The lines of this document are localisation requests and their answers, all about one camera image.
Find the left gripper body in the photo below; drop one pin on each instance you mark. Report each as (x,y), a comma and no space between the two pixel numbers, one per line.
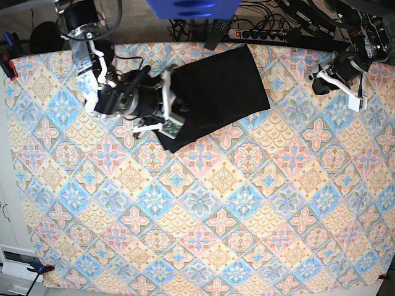
(345,66)

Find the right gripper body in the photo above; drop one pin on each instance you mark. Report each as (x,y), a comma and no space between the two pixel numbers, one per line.
(143,102)

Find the black T-shirt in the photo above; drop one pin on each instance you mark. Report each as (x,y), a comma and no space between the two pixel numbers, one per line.
(218,91)

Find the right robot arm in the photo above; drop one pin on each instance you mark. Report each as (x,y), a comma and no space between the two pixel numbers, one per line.
(107,93)

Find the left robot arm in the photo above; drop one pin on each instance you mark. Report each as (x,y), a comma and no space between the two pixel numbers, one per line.
(370,40)

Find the white power strip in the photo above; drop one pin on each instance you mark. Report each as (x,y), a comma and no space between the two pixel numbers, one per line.
(257,35)

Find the patterned colourful tablecloth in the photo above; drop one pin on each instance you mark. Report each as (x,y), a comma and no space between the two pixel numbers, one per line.
(298,199)

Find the blue clamp top left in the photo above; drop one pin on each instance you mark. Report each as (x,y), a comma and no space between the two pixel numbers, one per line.
(14,43)

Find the orange black clamp left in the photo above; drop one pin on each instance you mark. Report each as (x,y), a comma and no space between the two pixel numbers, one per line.
(8,67)

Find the blue orange clamp bottom left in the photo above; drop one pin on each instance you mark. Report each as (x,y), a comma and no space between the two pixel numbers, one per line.
(40,269)

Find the white cabinet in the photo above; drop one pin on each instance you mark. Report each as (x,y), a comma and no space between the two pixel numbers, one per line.
(14,232)

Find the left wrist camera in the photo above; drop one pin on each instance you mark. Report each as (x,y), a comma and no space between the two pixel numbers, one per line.
(357,104)

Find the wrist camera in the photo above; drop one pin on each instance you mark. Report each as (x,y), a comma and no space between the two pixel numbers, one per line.
(172,126)
(357,104)

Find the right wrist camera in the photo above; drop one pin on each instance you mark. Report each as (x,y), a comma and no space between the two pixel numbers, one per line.
(172,126)

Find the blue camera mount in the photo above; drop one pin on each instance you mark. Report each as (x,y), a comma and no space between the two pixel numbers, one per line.
(194,9)

